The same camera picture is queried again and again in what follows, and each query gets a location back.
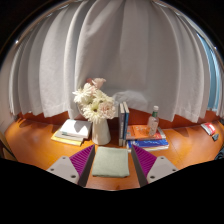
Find white ceramic vase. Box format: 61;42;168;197
91;117;112;146

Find white curtain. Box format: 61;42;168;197
8;0;224;123

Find white flower bouquet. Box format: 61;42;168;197
72;77;117;124

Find white thick book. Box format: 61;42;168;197
59;118;93;140

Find clear plastic bottle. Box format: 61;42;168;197
146;105;160;137

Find pale green towel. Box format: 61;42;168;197
91;145;131;178

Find red and white packet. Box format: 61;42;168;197
200;122;217;136

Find blue upright book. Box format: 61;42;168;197
122;101;130;143

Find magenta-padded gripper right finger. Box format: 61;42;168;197
130;143;179;188

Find black chair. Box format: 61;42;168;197
214;145;224;162

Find window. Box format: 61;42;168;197
196;33;222;112

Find yellow flat book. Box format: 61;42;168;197
50;131;84;147

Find grey flat book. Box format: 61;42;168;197
54;129;86;143

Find orange flat book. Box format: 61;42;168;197
125;124;167;141

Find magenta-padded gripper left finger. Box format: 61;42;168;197
45;143;96;188

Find grey upright book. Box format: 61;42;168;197
117;102;126;147

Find wooden chair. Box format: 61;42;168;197
0;131;18;161

